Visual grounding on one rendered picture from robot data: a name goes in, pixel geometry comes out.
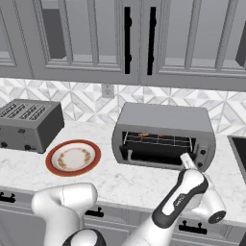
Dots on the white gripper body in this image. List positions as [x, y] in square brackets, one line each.
[187, 160]

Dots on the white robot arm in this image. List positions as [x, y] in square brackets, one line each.
[179, 198]

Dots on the dark toaster oven knob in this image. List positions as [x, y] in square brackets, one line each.
[202, 152]
[200, 165]

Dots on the dark toaster oven door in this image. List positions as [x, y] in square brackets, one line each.
[153, 155]

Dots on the grey toaster oven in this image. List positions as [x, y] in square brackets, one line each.
[163, 118]

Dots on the orange kebab skewer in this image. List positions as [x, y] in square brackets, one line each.
[143, 135]

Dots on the grey glass cupboard door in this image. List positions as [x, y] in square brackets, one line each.
[8, 38]
[80, 35]
[198, 38]

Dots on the grey four-slot toaster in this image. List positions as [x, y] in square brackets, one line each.
[30, 123]

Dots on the black hob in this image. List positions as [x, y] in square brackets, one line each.
[239, 157]

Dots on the grey drawer front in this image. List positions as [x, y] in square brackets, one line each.
[16, 217]
[109, 224]
[205, 235]

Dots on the red-rimmed white plate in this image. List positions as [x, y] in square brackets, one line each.
[73, 157]

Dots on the dark grey box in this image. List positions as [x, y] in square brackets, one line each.
[241, 48]
[54, 33]

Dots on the white wall outlet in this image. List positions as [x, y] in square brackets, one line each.
[108, 90]

